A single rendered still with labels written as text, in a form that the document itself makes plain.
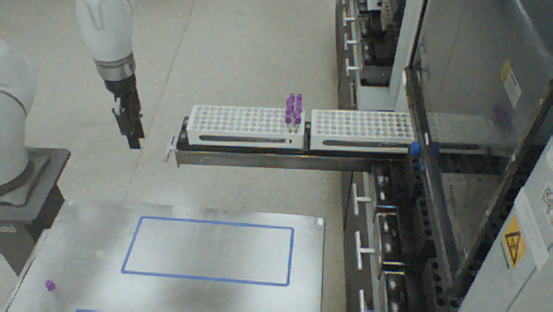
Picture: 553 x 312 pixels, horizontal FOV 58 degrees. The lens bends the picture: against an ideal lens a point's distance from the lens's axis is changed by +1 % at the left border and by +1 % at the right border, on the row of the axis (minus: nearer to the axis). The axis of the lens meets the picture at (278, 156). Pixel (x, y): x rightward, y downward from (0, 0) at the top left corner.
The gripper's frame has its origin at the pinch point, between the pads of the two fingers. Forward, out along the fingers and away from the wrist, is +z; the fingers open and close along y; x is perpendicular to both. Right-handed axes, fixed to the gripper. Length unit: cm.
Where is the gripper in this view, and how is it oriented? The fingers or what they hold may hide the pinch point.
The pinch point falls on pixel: (134, 133)
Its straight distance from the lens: 140.0
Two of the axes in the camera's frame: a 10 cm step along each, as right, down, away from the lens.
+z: -0.1, 7.0, 7.1
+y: 0.6, -7.1, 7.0
